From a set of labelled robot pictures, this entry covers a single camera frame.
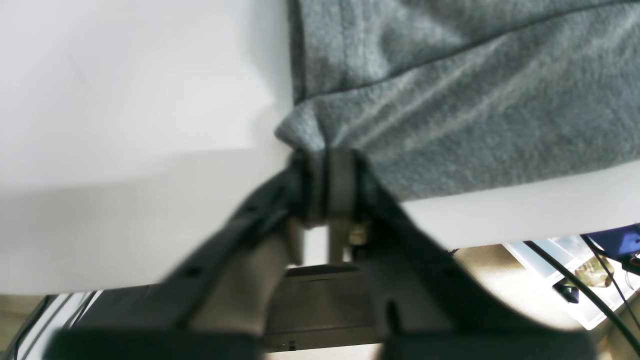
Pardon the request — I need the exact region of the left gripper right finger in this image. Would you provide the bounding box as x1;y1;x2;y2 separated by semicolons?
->
327;149;597;360

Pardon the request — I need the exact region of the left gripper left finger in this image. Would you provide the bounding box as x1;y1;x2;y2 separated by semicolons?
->
43;152;327;360

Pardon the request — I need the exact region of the grey t-shirt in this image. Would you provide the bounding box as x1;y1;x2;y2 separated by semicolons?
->
276;0;640;200

